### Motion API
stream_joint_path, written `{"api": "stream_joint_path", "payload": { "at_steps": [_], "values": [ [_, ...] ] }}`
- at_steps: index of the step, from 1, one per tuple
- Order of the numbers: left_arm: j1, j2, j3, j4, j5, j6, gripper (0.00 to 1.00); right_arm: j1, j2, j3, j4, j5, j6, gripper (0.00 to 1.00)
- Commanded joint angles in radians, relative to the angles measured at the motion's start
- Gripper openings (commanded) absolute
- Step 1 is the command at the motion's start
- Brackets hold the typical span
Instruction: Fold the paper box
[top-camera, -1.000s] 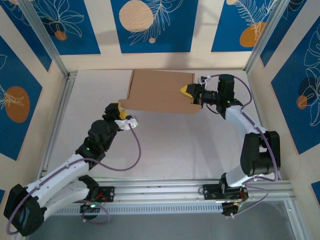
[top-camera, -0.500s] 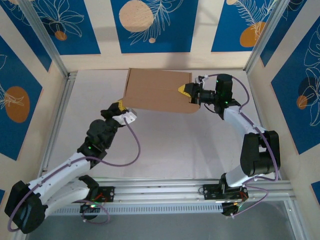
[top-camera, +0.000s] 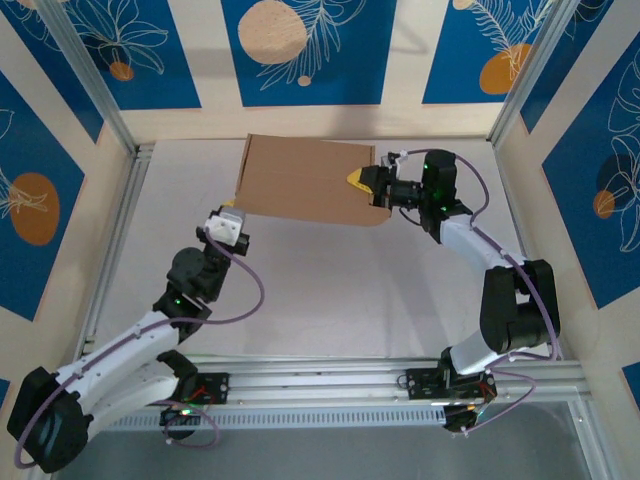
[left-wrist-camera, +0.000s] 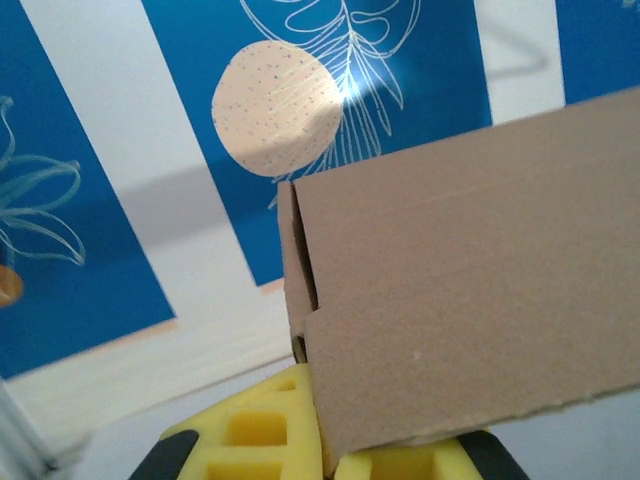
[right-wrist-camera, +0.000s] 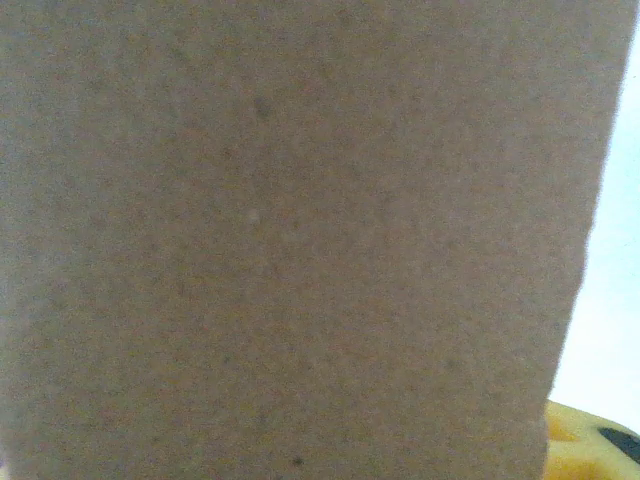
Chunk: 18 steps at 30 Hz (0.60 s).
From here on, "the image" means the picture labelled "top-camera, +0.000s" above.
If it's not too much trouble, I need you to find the blue panel with orange circle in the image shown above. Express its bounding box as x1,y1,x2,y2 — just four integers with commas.
542,45,640,310
0,69,86,322
422,0,552,106

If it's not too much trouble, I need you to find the aluminium frame cross rail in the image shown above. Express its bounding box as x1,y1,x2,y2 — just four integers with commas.
74,355,594,414

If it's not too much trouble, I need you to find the grey slotted cable duct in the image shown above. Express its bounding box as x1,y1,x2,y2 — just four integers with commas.
107,405,449,432

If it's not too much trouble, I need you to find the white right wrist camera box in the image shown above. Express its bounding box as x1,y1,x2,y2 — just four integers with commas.
380,149,411,176

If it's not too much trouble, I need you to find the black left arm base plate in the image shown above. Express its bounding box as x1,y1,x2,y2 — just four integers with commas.
174,372,231,406

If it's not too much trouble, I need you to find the aluminium frame post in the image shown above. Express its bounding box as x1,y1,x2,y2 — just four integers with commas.
35,0,141,156
488,0,617,149

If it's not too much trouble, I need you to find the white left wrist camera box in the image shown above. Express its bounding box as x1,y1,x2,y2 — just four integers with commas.
207,208,248,247

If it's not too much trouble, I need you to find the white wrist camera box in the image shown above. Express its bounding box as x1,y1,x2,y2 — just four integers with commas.
207,208,248,247
380,149,411,176

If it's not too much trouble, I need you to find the brown cardboard box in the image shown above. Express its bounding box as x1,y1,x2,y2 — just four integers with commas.
233,132,390,229

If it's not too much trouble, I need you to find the aluminium corner upright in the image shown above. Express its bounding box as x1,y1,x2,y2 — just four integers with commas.
569,399,620,480

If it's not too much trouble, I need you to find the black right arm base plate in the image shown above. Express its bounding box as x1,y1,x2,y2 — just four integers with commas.
405,367,497,401

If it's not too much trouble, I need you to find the blue flower print wall panel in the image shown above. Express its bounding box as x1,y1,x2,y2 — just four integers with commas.
519,0,640,135
63,0,203,112
0,0,105,145

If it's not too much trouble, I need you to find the aluminium side rail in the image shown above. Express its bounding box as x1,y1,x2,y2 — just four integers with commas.
72,143,156,371
492,142,564,361

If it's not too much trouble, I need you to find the blue panel with beige circle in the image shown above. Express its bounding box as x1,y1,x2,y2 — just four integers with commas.
221,0,399,108

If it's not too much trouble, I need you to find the grey metal panel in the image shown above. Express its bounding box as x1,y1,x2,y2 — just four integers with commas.
74,399,594,480

